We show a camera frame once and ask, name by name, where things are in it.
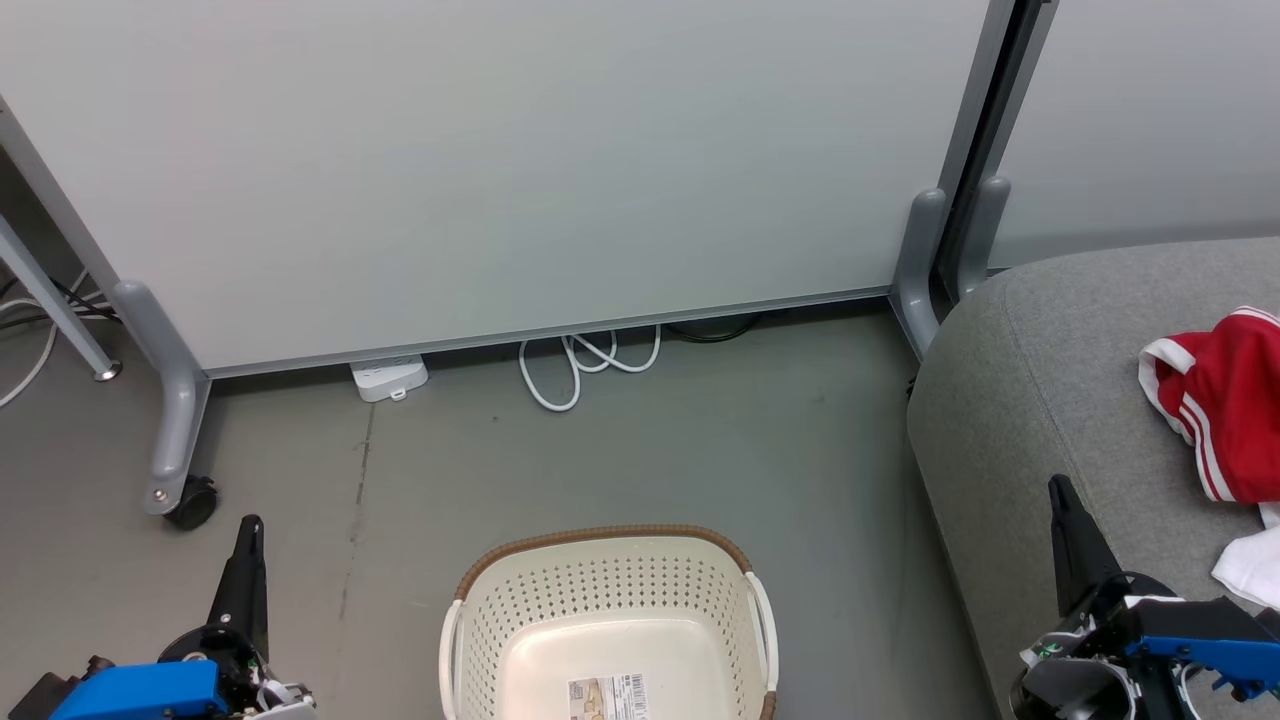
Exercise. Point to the red and white garment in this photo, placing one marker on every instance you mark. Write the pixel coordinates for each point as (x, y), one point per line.
(1235, 410)

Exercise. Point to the cream perforated laundry basket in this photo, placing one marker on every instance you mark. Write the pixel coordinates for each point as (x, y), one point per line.
(610, 600)

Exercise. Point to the white power strip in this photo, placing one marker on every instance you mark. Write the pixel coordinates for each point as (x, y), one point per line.
(388, 377)

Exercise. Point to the large white partition panel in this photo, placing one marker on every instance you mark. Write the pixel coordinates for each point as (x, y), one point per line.
(500, 150)

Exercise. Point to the black caster wheel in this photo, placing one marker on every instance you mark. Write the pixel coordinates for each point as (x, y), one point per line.
(192, 503)

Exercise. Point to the printed label sticker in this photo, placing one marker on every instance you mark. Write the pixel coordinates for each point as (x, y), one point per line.
(606, 698)

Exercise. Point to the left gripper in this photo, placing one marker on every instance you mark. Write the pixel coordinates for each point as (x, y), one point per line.
(255, 690)

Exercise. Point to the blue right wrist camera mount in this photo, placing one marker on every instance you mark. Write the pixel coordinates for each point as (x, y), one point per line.
(1200, 630)

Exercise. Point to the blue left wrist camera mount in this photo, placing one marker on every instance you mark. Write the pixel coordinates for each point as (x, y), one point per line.
(140, 692)

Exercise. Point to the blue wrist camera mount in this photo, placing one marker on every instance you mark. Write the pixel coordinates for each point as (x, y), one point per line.
(140, 692)
(1200, 630)

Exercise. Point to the narrow white partition panel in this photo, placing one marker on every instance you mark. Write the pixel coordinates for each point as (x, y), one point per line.
(1150, 120)

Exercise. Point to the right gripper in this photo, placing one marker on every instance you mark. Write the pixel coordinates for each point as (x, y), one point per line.
(1080, 680)

